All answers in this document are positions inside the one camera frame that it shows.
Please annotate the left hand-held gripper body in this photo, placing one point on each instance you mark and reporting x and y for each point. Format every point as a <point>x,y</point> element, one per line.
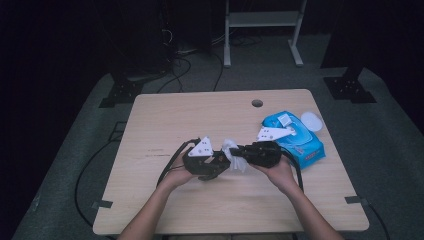
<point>198,163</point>

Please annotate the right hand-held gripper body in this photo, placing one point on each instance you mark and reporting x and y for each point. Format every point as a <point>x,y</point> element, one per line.
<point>266,155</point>

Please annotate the white wet wipe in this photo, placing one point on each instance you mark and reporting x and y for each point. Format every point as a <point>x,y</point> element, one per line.
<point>235,161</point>

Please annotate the blue wet wipe pack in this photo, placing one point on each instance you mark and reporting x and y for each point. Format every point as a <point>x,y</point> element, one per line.
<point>305,148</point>

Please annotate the person's right hand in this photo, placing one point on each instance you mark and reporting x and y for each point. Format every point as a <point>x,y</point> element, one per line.
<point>278,175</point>

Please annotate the person's left hand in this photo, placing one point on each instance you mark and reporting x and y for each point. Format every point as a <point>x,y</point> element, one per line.
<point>176,176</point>

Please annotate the white round lid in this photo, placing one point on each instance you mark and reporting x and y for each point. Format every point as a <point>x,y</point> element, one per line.
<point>311,121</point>

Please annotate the grey tape strip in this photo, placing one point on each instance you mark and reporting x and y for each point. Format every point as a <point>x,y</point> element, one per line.
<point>102,204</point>
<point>355,200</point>

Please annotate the black stand base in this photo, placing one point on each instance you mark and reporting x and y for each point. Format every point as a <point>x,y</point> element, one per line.
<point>348,88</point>
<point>121,93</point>

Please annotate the white metal stand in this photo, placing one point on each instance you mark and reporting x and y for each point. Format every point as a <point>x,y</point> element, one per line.
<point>263,19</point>

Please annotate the black square floor frame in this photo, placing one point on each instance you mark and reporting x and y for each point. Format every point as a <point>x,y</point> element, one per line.
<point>113,133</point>

